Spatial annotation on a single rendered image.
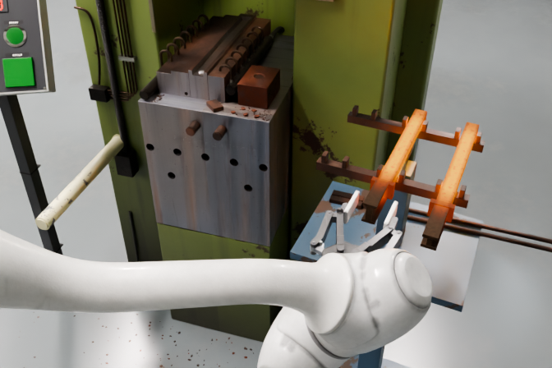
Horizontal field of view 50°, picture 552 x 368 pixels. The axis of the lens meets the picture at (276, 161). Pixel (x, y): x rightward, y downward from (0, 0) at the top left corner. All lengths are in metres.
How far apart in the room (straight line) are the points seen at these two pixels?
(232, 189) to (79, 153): 1.58
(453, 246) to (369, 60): 0.53
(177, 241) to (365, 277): 1.27
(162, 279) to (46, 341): 1.61
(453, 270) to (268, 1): 1.06
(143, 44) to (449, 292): 1.10
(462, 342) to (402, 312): 1.55
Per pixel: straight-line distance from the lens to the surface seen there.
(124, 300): 0.74
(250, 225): 1.78
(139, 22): 1.80
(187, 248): 1.95
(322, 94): 1.69
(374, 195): 1.13
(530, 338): 2.36
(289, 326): 0.85
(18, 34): 1.72
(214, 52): 1.75
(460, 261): 1.45
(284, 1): 1.98
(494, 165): 3.13
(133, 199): 2.21
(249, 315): 2.07
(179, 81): 1.65
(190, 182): 1.75
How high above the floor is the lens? 1.73
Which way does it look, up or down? 36 degrees down
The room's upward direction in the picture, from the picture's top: straight up
